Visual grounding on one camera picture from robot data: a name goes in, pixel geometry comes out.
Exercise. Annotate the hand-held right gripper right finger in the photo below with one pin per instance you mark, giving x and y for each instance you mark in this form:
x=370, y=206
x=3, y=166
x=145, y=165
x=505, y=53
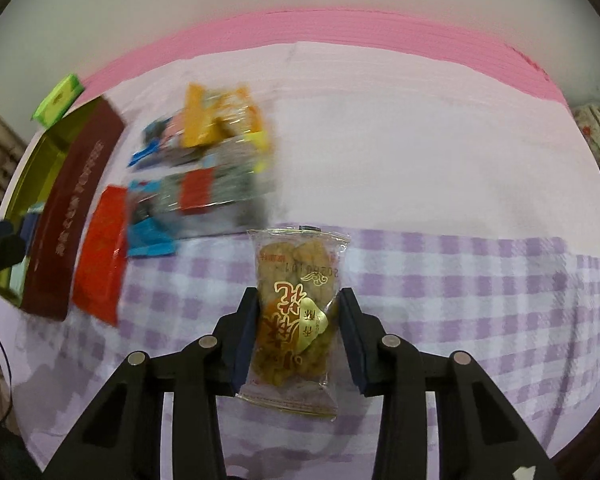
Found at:
x=355, y=345

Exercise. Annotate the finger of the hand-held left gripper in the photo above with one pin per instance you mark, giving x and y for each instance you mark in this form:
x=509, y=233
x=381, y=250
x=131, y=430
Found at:
x=2, y=250

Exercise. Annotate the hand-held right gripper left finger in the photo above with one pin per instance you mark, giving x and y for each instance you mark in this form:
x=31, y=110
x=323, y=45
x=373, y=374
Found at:
x=241, y=345

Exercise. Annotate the green-gold tin box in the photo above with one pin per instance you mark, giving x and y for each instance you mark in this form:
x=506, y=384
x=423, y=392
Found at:
x=40, y=170

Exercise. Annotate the clear fried snack packet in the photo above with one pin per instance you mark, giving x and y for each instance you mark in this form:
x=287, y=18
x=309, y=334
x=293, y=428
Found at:
x=290, y=270

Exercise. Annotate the dark red toffee tin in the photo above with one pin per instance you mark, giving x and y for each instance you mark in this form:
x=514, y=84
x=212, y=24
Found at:
x=75, y=185

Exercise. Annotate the flat red snack packet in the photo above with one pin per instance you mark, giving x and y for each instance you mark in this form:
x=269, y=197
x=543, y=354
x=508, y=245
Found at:
x=100, y=255

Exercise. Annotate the pile of mixed snack packets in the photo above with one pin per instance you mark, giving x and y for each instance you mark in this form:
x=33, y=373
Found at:
x=215, y=195

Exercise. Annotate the small light green box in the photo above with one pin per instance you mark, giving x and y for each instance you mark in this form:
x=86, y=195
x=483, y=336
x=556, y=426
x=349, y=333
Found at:
x=57, y=100

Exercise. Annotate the pink and purple bed sheet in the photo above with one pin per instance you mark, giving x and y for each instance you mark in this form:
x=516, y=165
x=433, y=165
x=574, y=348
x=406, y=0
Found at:
x=405, y=160

